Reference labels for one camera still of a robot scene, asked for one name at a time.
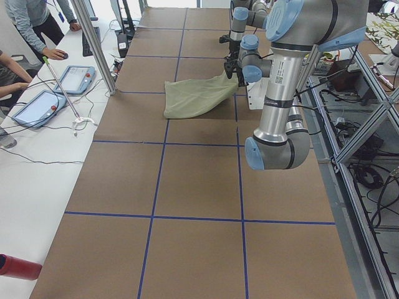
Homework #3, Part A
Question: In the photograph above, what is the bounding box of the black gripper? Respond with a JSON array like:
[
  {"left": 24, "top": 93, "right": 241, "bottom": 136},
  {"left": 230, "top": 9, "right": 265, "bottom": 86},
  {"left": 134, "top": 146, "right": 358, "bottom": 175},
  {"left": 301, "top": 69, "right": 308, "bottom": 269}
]
[
  {"left": 219, "top": 34, "right": 241, "bottom": 58},
  {"left": 224, "top": 56, "right": 248, "bottom": 87}
]

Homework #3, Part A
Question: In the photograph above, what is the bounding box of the olive green long-sleeve shirt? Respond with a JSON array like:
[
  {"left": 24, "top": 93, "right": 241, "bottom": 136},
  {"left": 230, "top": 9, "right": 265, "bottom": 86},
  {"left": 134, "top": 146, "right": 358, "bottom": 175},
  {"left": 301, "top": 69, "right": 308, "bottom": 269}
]
[{"left": 163, "top": 72, "right": 239, "bottom": 119}]

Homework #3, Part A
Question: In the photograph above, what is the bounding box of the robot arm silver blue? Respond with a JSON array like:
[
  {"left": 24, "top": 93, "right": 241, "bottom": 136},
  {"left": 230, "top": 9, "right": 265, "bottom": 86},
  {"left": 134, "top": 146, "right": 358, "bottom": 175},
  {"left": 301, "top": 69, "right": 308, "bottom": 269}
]
[
  {"left": 220, "top": 0, "right": 369, "bottom": 170},
  {"left": 219, "top": 0, "right": 271, "bottom": 60}
]

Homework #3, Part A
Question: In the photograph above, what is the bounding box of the black keyboard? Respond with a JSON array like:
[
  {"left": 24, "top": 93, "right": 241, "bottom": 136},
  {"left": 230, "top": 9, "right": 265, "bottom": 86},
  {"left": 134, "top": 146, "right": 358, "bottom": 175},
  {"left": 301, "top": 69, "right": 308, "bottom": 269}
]
[{"left": 82, "top": 26, "right": 102, "bottom": 57}]

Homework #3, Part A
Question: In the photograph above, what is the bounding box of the far teach pendant tablet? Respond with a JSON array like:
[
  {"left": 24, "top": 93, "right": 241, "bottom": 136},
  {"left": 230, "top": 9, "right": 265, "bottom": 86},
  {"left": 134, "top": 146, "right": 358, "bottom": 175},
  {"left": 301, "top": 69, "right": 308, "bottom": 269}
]
[{"left": 59, "top": 65, "right": 95, "bottom": 95}]

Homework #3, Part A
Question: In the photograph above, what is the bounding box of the teach pendant tablet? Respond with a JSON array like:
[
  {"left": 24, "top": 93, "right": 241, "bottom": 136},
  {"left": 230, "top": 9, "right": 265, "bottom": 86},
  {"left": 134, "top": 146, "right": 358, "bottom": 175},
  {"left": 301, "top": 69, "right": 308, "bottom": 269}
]
[
  {"left": 59, "top": 65, "right": 95, "bottom": 95},
  {"left": 11, "top": 90, "right": 66, "bottom": 128}
]

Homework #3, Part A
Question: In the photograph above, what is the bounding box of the grabber stick green tip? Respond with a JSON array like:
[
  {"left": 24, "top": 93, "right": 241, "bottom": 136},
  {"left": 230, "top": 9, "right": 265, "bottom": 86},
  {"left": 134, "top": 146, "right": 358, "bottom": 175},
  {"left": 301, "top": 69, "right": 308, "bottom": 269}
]
[{"left": 43, "top": 56, "right": 97, "bottom": 137}]

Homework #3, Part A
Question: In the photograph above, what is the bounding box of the near teach pendant tablet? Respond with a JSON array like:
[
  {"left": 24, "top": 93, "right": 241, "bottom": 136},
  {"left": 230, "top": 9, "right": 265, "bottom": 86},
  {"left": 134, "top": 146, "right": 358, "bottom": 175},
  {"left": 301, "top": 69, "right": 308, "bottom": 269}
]
[{"left": 11, "top": 90, "right": 66, "bottom": 128}]

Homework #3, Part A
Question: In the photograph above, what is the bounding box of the standing person grey shirt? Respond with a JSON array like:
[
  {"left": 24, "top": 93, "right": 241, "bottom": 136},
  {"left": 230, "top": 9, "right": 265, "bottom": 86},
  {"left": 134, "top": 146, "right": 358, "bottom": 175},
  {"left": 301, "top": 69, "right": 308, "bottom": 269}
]
[{"left": 4, "top": 0, "right": 66, "bottom": 62}]

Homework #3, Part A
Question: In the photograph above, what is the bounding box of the seated person dark shirt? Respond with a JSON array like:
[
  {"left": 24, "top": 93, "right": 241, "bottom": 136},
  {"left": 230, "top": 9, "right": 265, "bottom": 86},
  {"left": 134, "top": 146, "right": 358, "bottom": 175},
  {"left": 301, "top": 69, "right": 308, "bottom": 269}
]
[{"left": 1, "top": 50, "right": 36, "bottom": 108}]

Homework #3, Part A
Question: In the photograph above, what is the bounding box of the red bottle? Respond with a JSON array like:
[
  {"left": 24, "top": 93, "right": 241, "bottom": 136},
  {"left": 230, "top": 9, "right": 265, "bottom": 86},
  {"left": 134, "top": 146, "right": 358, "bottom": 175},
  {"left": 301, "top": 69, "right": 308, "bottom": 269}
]
[{"left": 1, "top": 254, "right": 42, "bottom": 280}]

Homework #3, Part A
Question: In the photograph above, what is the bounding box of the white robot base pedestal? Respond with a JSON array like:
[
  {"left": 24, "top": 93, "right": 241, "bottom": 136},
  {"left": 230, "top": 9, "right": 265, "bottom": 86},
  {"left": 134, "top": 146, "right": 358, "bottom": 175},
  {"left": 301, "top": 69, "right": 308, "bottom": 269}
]
[{"left": 246, "top": 78, "right": 269, "bottom": 110}]

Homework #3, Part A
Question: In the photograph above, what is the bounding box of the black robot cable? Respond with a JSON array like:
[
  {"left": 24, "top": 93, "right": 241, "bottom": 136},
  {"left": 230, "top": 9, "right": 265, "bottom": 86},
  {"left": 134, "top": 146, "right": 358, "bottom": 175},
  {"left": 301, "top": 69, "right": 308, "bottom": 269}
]
[{"left": 255, "top": 27, "right": 328, "bottom": 135}]

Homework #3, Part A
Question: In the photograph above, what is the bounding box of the aluminium frame post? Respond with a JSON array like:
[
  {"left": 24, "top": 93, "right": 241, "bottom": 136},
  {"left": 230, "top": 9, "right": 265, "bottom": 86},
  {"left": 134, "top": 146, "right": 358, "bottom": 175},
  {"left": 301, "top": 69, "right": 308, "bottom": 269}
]
[{"left": 71, "top": 0, "right": 116, "bottom": 96}]

